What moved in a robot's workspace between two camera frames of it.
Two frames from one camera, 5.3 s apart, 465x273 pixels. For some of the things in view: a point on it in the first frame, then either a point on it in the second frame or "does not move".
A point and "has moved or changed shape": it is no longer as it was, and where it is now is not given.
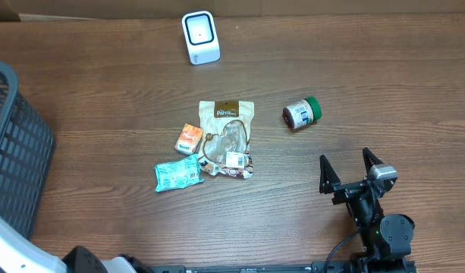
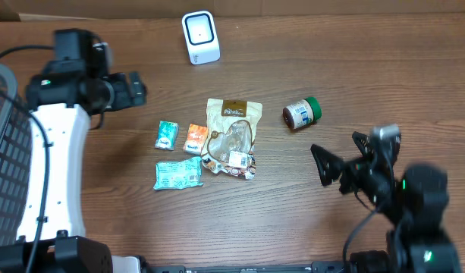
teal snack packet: [177, 174] does not move
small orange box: [189, 139] has moved or changed shape
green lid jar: [303, 112] does not move
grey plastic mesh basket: [21, 152] does not move
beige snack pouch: [225, 147] has moved or changed shape
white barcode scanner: [201, 37] does not move
